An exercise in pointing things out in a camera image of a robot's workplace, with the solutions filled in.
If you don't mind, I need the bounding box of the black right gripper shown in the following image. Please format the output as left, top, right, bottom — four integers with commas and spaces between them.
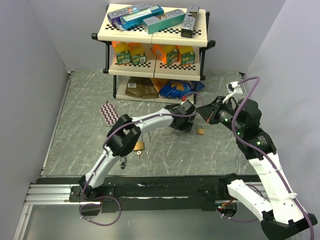
196, 95, 244, 135

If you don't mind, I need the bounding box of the large brass padlock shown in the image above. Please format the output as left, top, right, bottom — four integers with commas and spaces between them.
133, 134, 145, 152

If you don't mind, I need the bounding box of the key with panda keychain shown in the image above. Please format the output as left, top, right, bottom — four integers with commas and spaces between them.
120, 157, 127, 170

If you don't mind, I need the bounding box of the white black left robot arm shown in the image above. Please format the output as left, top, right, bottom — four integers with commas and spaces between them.
79, 100, 196, 201

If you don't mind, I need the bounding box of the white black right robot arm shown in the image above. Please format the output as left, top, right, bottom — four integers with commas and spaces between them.
196, 96, 318, 240

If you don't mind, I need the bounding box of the medium brass padlock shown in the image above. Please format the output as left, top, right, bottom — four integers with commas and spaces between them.
196, 125, 205, 135

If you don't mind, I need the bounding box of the blue chips bag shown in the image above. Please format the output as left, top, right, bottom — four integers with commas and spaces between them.
159, 80, 205, 99

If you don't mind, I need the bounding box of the orange snack bag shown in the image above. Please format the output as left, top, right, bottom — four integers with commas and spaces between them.
150, 78, 171, 93

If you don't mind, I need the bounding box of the brown snack bag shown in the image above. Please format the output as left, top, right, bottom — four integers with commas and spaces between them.
125, 77, 159, 99

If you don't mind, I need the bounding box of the orange green box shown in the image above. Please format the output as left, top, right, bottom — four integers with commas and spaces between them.
127, 42, 147, 65
176, 45, 196, 66
151, 44, 179, 65
111, 41, 132, 65

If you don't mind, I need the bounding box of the purple striped sponge pad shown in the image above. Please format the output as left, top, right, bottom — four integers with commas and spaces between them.
99, 101, 121, 127

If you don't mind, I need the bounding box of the cream three-tier shelf rack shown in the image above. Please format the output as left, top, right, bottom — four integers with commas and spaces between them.
91, 3, 216, 106

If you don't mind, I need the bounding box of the silver RIO box right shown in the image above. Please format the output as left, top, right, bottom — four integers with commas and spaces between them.
180, 4, 200, 39

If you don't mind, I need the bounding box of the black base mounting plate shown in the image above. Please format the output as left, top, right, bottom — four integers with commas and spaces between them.
68, 174, 261, 214

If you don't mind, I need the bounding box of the teal RIO box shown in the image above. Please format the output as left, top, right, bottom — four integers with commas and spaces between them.
142, 8, 186, 34

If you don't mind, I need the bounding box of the blue toothpaste box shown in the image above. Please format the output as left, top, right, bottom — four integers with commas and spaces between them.
116, 5, 164, 31

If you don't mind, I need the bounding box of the purple RIO box left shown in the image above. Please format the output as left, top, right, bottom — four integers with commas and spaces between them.
107, 2, 151, 27

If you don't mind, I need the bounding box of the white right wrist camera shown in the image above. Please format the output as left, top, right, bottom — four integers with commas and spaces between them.
222, 81, 243, 104

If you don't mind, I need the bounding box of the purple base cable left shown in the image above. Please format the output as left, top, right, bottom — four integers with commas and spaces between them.
79, 196, 122, 227

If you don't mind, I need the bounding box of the aluminium rail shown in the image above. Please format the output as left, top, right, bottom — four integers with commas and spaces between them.
23, 182, 81, 206

